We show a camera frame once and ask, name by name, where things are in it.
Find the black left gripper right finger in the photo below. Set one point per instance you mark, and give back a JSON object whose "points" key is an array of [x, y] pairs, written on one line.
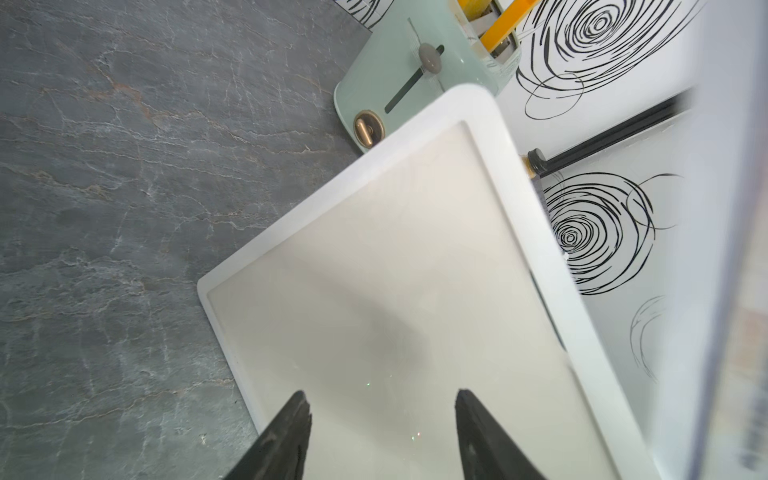
{"points": [[486, 450]]}

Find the rear toast slice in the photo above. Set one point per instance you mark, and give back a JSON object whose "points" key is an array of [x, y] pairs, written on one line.
{"points": [[474, 9]]}

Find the white menu holder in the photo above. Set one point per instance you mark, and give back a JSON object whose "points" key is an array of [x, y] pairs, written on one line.
{"points": [[425, 268]]}

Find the front toast slice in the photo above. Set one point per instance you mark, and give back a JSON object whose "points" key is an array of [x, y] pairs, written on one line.
{"points": [[504, 25]]}

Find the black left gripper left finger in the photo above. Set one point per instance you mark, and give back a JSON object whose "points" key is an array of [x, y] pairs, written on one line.
{"points": [[280, 450]]}

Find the toast slice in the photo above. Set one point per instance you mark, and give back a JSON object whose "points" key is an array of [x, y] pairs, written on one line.
{"points": [[504, 25], [474, 9]]}

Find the mint green toaster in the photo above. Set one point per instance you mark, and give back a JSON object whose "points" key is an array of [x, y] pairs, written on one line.
{"points": [[418, 51]]}

